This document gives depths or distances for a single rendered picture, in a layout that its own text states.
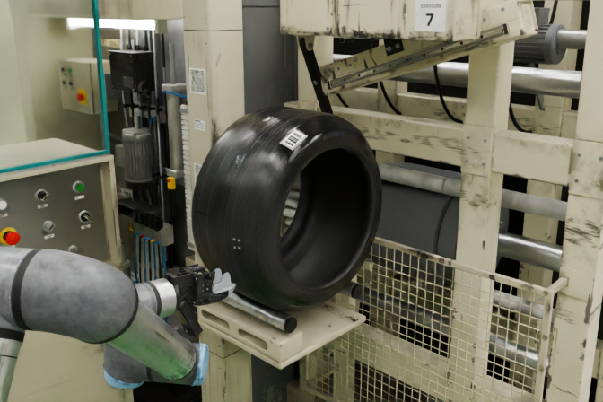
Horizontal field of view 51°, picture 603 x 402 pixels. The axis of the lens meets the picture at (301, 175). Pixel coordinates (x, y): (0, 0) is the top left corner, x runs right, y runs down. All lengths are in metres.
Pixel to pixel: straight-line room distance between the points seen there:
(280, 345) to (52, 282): 0.91
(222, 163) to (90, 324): 0.77
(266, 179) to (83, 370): 1.02
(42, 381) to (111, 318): 1.25
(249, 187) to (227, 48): 0.50
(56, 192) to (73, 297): 1.16
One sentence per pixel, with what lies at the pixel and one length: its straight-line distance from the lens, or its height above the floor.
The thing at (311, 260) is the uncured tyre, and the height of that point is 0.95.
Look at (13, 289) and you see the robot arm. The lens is 0.95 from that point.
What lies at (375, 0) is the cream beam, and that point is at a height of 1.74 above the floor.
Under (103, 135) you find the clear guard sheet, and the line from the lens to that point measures 2.09.
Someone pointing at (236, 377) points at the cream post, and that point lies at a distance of 2.22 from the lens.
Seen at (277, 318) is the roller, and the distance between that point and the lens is 1.74.
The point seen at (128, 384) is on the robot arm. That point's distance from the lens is 1.52.
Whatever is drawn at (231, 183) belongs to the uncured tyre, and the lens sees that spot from 1.58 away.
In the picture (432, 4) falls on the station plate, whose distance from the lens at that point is 1.65.
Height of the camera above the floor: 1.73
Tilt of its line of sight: 15 degrees down
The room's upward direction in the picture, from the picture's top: straight up
